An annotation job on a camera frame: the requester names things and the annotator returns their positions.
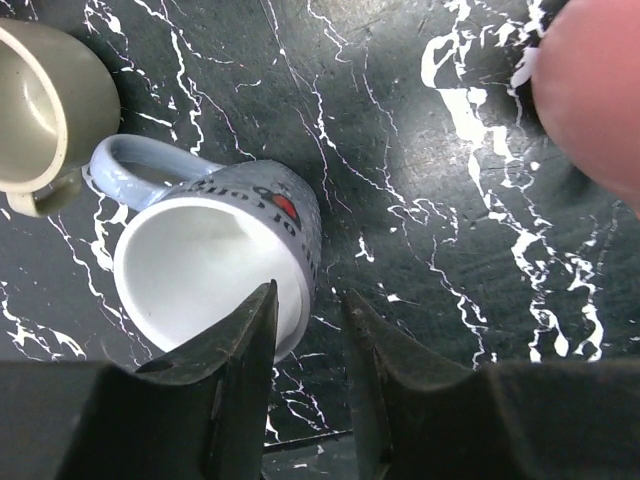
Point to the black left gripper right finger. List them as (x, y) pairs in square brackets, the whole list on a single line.
[(418, 415)]

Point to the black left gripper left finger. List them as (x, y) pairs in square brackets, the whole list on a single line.
[(197, 412)]

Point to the grey-blue printed mug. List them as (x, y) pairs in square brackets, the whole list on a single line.
[(204, 236)]

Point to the olive grey small cup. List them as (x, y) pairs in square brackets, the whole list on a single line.
[(58, 102)]

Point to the pink mug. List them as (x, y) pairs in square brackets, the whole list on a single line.
[(585, 86)]

